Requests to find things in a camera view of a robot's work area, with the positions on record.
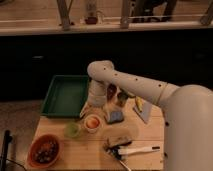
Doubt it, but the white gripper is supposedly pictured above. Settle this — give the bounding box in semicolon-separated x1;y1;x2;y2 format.
79;89;108;119

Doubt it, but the red orange apple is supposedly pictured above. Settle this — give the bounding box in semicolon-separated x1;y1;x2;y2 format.
87;117;99;129

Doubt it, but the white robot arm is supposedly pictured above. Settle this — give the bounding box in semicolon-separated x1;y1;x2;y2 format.
87;60;213;171

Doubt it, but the white paper cup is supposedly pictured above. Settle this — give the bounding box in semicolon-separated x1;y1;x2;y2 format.
84;115;101;133

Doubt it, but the small green cup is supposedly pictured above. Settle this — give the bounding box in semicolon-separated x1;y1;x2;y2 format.
64;122;80;138

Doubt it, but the dark red bowl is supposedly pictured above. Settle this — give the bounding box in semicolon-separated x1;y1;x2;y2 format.
107;84;117;100

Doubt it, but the green plastic tray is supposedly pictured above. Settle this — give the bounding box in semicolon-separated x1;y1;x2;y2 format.
42;75;89;118

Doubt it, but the blue sponge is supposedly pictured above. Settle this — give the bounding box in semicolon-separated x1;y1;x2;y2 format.
106;111;124;124

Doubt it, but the grey blue plate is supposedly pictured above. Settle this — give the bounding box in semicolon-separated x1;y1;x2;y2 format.
133;102;152;124

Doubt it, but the brown wooden block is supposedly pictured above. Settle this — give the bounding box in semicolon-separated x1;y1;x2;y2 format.
107;136;132;147

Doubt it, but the dark pot on shelf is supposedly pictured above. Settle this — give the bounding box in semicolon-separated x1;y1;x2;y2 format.
85;17;98;25

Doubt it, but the orange bowl with food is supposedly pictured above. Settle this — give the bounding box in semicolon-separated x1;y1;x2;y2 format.
27;134;61;169

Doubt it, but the metal spoon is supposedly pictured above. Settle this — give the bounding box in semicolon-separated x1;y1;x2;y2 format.
118;160;132;171

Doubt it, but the black stand at left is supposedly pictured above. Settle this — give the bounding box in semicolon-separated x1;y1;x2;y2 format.
0;130;12;171

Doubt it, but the white handled brush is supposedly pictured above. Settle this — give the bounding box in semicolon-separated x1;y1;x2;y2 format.
118;146;160;155

